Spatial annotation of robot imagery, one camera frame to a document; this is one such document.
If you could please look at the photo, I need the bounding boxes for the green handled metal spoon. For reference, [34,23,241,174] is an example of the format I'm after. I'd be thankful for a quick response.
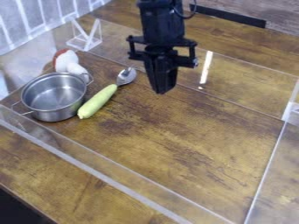
[77,67,136,119]

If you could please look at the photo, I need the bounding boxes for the black strip on table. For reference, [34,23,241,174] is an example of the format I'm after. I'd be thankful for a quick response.
[189,3,267,28]

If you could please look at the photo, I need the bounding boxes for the clear acrylic stand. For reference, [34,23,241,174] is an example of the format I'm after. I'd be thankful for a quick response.
[67,19,103,52]

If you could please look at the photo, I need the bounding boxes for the clear acrylic barrier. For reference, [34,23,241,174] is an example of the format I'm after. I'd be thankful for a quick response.
[0,105,233,224]
[244,80,299,224]

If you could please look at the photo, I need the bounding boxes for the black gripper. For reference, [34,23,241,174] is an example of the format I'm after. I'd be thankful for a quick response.
[125,35,199,94]

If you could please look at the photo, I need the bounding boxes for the stainless steel pot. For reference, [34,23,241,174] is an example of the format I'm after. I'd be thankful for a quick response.
[12,72,93,123]

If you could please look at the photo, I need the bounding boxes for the red and white toy mushroom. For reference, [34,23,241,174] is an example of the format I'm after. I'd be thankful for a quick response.
[52,48,88,76]

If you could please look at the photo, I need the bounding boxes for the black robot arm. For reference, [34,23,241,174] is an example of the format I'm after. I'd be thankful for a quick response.
[125,0,199,94]

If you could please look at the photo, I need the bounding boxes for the clear acrylic front barrier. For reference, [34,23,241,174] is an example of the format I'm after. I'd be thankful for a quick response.
[0,105,233,224]

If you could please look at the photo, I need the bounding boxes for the clear acrylic right barrier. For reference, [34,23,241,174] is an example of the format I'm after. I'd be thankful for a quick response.
[244,80,299,224]

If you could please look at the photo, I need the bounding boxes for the black cable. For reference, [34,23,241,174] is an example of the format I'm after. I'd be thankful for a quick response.
[171,0,199,20]

